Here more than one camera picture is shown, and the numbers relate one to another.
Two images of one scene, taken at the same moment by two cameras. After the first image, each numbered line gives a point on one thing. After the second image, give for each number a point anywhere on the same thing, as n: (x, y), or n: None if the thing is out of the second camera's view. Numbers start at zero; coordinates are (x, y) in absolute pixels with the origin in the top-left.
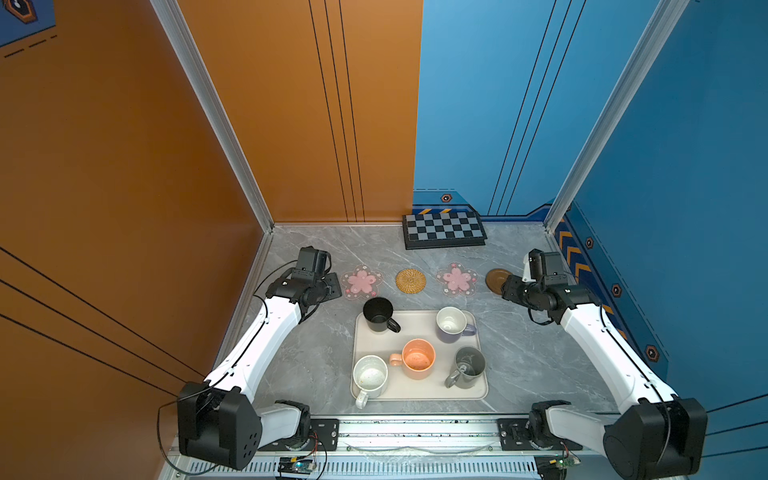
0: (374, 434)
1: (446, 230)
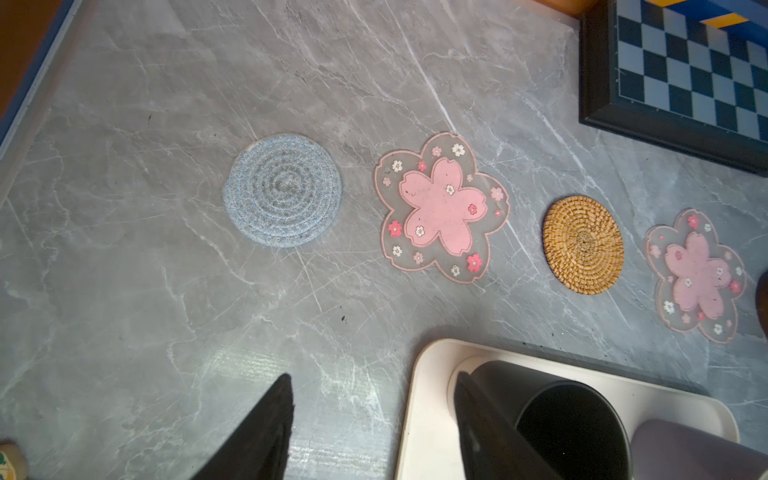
0: None
1: (690, 73)
